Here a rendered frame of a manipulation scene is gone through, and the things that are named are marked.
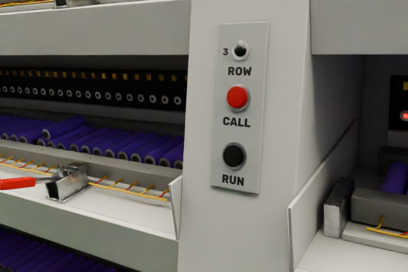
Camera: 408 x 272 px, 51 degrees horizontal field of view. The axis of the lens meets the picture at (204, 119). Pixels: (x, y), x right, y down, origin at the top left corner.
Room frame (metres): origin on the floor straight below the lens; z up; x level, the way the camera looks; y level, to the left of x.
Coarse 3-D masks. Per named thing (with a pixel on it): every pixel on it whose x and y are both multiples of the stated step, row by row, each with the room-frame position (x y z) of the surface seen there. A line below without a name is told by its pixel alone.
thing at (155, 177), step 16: (0, 144) 0.54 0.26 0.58; (16, 144) 0.54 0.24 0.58; (32, 144) 0.53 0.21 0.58; (16, 160) 0.53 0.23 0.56; (32, 160) 0.51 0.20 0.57; (48, 160) 0.49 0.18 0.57; (64, 160) 0.48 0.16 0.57; (80, 160) 0.46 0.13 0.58; (96, 160) 0.46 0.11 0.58; (112, 160) 0.45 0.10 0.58; (96, 176) 0.46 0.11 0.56; (112, 176) 0.44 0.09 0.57; (128, 176) 0.43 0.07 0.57; (144, 176) 0.42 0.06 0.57; (160, 176) 0.41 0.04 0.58; (176, 176) 0.40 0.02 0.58; (128, 192) 0.41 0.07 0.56
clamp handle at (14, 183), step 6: (60, 168) 0.43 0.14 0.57; (60, 174) 0.43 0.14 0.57; (0, 180) 0.37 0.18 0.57; (6, 180) 0.38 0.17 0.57; (12, 180) 0.38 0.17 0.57; (18, 180) 0.38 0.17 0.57; (24, 180) 0.39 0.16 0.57; (30, 180) 0.39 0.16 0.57; (36, 180) 0.40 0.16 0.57; (42, 180) 0.41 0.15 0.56; (48, 180) 0.41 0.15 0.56; (54, 180) 0.42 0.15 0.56; (0, 186) 0.37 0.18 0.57; (6, 186) 0.37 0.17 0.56; (12, 186) 0.38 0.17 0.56; (18, 186) 0.38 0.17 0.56; (24, 186) 0.39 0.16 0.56; (30, 186) 0.39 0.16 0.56
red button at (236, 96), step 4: (232, 88) 0.31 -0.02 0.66; (236, 88) 0.31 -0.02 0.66; (240, 88) 0.31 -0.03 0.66; (228, 92) 0.31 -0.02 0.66; (232, 92) 0.31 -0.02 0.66; (236, 92) 0.31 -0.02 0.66; (240, 92) 0.30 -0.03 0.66; (244, 92) 0.30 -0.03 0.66; (228, 96) 0.31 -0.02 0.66; (232, 96) 0.31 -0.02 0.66; (236, 96) 0.31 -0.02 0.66; (240, 96) 0.30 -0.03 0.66; (244, 96) 0.30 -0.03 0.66; (228, 100) 0.31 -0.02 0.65; (232, 100) 0.31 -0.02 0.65; (236, 100) 0.31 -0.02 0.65; (240, 100) 0.30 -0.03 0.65; (244, 100) 0.30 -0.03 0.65; (232, 104) 0.31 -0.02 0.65; (236, 104) 0.31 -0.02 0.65; (240, 104) 0.30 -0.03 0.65; (244, 104) 0.30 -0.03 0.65
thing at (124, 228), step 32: (0, 192) 0.46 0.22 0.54; (32, 192) 0.45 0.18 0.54; (96, 192) 0.43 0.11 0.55; (32, 224) 0.44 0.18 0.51; (64, 224) 0.41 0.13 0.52; (96, 224) 0.39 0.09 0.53; (128, 224) 0.37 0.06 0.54; (160, 224) 0.36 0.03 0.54; (128, 256) 0.37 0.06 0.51; (160, 256) 0.35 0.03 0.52
